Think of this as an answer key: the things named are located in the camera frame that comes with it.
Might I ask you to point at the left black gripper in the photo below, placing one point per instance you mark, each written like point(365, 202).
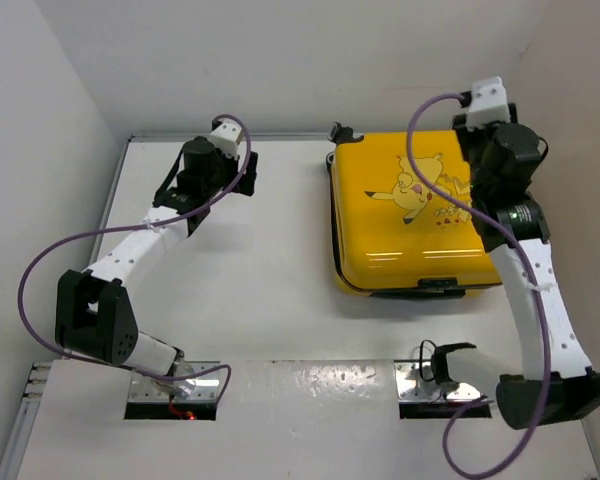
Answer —
point(244, 184)

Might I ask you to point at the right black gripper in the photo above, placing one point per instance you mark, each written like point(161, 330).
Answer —
point(467, 135)

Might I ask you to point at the yellow suitcase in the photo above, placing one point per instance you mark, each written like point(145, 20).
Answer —
point(394, 233)

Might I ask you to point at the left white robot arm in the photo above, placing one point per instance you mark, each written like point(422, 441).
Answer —
point(94, 314)

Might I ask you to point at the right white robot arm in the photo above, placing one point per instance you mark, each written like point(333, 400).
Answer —
point(557, 382)

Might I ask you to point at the white front panel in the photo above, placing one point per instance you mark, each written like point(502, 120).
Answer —
point(277, 420)

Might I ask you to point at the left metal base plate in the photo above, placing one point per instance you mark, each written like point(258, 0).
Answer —
point(202, 389)

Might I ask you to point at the metal base plate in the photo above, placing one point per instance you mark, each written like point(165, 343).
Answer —
point(415, 385)
point(202, 389)

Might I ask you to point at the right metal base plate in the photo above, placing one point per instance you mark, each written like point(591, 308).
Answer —
point(415, 385)

